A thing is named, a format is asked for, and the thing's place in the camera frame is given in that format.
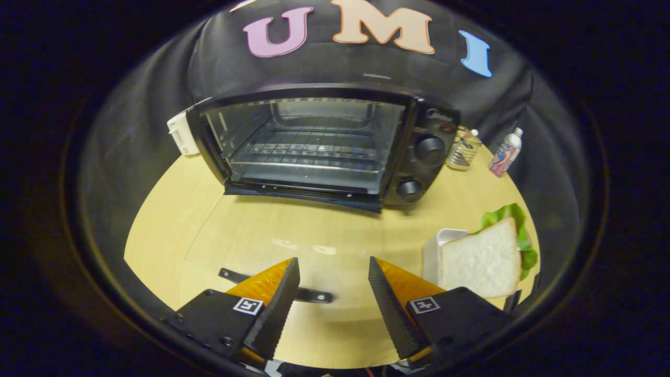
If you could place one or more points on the white pop-up toaster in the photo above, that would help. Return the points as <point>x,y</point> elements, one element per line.
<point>183,136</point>

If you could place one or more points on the lettuce sandwich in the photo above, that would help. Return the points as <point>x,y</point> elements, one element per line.
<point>481,262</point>

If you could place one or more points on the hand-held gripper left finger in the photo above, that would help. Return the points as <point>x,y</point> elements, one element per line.
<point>277,309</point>

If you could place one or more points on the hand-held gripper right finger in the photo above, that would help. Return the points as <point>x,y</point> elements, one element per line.
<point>392,309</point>

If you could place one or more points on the clear glass jar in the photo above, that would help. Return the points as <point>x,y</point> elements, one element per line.
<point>463,152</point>

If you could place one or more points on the black backdrop cloth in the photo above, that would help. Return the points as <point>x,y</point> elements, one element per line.
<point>324,68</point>

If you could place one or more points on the white plastic tray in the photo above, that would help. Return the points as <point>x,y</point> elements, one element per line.
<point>432,256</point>

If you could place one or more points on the black toaster oven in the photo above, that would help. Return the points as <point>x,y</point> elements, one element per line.
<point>429,149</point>

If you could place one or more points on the small white pink-label bottle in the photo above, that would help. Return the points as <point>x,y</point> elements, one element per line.
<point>503,157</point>

